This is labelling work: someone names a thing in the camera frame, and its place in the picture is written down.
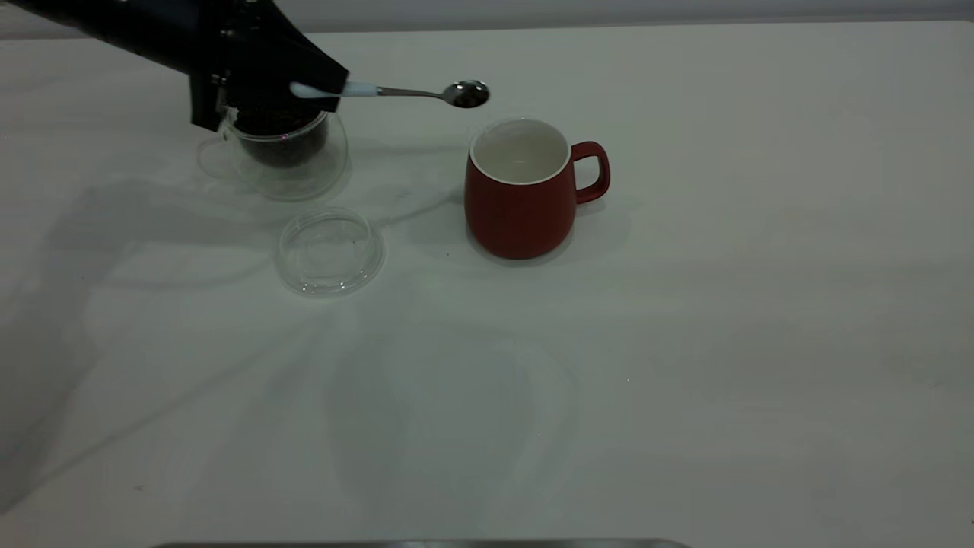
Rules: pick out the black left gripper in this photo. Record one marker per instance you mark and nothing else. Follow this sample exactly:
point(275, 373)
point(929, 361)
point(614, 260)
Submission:
point(221, 46)

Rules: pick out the red ceramic mug white inside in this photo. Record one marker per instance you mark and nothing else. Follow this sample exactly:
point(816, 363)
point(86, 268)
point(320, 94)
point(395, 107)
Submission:
point(517, 217)

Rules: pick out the clear round glass lid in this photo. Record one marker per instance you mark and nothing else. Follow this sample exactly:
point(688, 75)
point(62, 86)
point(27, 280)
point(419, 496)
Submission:
point(331, 259)

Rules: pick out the dark coffee beans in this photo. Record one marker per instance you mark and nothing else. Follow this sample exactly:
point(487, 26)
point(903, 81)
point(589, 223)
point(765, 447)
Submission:
point(285, 148)

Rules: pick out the clear double-wall glass cup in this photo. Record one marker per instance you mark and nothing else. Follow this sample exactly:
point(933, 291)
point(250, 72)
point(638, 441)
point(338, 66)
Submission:
point(304, 179)

